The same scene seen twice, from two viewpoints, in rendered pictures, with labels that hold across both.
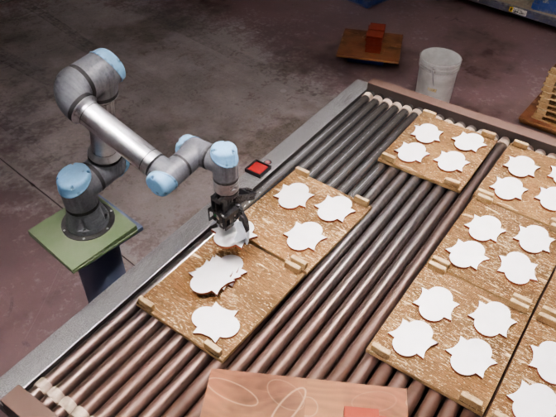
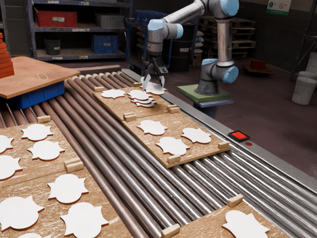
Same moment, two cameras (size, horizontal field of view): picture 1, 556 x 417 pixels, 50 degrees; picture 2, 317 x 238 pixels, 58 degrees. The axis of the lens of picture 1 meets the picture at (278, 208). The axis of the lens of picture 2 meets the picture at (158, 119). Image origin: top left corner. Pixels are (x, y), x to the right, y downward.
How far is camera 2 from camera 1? 2.38 m
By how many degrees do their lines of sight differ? 86
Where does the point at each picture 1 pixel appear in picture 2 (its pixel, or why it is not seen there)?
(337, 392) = (32, 84)
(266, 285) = (123, 109)
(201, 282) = (137, 91)
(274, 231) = (165, 121)
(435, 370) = (10, 132)
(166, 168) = not seen: hidden behind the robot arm
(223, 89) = not seen: outside the picture
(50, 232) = not seen: hidden behind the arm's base
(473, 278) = (43, 180)
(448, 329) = (24, 147)
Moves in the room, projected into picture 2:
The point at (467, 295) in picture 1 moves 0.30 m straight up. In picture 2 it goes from (34, 168) to (25, 89)
